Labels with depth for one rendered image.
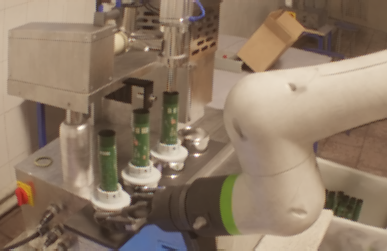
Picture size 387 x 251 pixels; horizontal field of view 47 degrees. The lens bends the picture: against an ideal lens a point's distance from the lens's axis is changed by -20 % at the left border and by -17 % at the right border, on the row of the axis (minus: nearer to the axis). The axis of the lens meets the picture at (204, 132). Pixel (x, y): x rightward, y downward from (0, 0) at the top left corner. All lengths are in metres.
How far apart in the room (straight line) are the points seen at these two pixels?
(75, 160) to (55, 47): 0.23
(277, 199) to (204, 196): 0.12
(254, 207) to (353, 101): 0.20
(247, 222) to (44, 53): 0.51
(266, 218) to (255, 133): 0.13
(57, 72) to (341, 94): 0.54
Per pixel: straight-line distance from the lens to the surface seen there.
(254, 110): 0.62
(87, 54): 0.89
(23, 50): 1.01
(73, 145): 0.97
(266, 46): 2.68
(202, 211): 0.73
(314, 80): 0.63
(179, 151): 1.03
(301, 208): 0.67
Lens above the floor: 1.51
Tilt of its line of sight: 23 degrees down
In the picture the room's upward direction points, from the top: 4 degrees clockwise
